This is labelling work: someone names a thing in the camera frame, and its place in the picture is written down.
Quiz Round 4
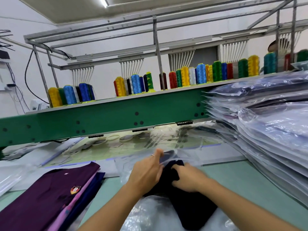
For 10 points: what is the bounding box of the stack of bagged garments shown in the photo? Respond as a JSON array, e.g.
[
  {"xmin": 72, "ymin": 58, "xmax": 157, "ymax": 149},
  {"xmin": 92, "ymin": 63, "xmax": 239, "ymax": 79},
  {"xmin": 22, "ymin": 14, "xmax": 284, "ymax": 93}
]
[{"xmin": 206, "ymin": 70, "xmax": 308, "ymax": 207}]

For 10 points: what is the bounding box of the stack of plastic bags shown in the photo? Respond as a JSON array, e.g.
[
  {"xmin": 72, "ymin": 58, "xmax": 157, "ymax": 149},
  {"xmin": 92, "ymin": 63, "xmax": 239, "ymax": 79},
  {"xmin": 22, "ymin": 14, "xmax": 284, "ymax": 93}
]
[{"xmin": 119, "ymin": 156, "xmax": 237, "ymax": 231}]

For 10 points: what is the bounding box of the row of coloured thread spools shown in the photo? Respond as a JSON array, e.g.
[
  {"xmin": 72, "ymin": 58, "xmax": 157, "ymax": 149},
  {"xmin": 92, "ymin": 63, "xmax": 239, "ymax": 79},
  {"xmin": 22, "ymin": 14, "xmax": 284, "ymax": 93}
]
[{"xmin": 47, "ymin": 49, "xmax": 308, "ymax": 108}]

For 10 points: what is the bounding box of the green machine beam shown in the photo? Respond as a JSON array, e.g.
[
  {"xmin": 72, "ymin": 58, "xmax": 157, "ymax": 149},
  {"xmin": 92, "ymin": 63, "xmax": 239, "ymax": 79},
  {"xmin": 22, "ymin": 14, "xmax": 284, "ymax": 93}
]
[{"xmin": 0, "ymin": 86, "xmax": 217, "ymax": 150}]

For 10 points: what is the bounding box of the black hanging cable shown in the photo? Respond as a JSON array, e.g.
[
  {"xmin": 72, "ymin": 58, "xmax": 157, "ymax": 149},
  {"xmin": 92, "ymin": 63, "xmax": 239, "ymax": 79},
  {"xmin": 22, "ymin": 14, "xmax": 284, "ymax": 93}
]
[{"xmin": 25, "ymin": 49, "xmax": 50, "ymax": 105}]

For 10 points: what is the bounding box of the dark purple shirt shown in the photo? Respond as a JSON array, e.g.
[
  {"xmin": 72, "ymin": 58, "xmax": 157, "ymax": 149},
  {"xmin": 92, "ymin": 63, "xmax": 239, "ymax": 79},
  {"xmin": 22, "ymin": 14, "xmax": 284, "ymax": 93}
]
[{"xmin": 0, "ymin": 161, "xmax": 101, "ymax": 231}]

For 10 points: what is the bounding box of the person's left forearm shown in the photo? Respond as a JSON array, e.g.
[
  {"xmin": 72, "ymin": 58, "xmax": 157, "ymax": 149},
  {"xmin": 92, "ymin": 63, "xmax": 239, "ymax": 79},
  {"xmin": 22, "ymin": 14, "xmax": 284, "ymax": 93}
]
[{"xmin": 79, "ymin": 187, "xmax": 145, "ymax": 231}]

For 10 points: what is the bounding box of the person's left hand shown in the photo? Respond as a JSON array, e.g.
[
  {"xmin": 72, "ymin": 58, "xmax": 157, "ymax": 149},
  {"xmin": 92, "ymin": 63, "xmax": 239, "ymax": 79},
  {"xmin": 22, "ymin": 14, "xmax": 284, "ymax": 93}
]
[{"xmin": 126, "ymin": 149, "xmax": 165, "ymax": 196}]

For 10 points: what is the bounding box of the white box device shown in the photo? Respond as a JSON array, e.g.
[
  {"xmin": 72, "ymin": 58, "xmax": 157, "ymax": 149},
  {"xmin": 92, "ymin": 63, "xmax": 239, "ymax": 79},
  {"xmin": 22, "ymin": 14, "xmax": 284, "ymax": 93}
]
[{"xmin": 30, "ymin": 99, "xmax": 49, "ymax": 111}]

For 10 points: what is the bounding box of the person's right forearm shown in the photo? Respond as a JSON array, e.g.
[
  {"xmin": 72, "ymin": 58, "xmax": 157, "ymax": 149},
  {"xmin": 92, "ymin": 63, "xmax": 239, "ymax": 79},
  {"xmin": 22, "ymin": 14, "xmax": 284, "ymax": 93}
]
[{"xmin": 200, "ymin": 178, "xmax": 301, "ymax": 231}]

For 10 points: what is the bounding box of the crumpled clear plastic film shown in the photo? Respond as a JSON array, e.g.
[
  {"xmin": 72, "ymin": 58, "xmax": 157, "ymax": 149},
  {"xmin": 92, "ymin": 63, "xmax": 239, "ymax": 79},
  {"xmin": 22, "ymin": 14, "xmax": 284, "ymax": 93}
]
[{"xmin": 0, "ymin": 163, "xmax": 30, "ymax": 195}]

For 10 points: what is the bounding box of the wall router with antennas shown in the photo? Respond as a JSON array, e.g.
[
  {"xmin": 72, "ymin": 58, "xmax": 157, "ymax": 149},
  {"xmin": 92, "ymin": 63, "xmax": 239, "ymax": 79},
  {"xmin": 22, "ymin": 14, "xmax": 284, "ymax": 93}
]
[{"xmin": 0, "ymin": 30, "xmax": 15, "ymax": 63}]

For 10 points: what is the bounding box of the navy shirt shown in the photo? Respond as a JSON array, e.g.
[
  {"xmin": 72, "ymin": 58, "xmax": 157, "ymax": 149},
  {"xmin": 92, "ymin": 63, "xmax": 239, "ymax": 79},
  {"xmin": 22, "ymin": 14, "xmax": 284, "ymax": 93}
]
[{"xmin": 144, "ymin": 159, "xmax": 218, "ymax": 230}]

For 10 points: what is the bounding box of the person's right hand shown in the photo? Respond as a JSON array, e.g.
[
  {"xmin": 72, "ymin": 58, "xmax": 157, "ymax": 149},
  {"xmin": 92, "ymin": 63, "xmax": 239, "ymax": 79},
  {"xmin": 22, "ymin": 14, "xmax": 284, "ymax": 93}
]
[{"xmin": 171, "ymin": 162, "xmax": 212, "ymax": 193}]

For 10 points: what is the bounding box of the grey metal thread rack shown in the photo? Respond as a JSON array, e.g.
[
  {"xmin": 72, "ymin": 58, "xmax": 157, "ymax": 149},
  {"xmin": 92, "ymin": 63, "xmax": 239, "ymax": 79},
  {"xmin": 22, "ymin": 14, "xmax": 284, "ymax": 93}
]
[{"xmin": 24, "ymin": 0, "xmax": 308, "ymax": 106}]

